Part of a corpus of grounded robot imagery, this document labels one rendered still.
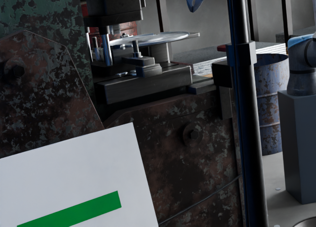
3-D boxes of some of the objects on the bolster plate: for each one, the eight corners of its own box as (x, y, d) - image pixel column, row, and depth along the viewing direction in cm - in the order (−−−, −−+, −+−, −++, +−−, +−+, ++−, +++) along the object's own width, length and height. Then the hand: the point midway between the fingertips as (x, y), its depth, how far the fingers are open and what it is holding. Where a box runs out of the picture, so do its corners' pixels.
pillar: (111, 64, 183) (104, 20, 180) (114, 65, 181) (107, 20, 178) (105, 66, 182) (98, 21, 179) (107, 66, 180) (100, 21, 177)
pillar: (91, 61, 197) (84, 20, 194) (93, 61, 195) (87, 20, 192) (85, 62, 196) (78, 21, 193) (87, 62, 194) (81, 21, 191)
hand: (192, 8), depth 190 cm, fingers closed
